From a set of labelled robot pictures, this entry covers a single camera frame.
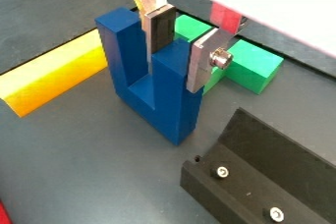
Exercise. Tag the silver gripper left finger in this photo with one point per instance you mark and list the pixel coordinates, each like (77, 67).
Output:
(157, 16)

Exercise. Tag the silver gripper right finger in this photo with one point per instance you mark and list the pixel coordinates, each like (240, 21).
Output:
(209, 53)

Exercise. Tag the blue U-shaped block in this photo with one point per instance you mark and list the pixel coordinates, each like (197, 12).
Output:
(149, 80)

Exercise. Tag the red slotted board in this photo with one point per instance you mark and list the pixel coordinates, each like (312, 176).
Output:
(4, 216)

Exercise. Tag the green stepped block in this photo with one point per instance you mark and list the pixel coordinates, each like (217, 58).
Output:
(253, 66)

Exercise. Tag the yellow rectangular bar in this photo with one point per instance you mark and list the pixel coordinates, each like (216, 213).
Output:
(39, 81)

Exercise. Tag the black angle bracket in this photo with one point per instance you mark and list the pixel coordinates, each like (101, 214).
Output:
(259, 178)

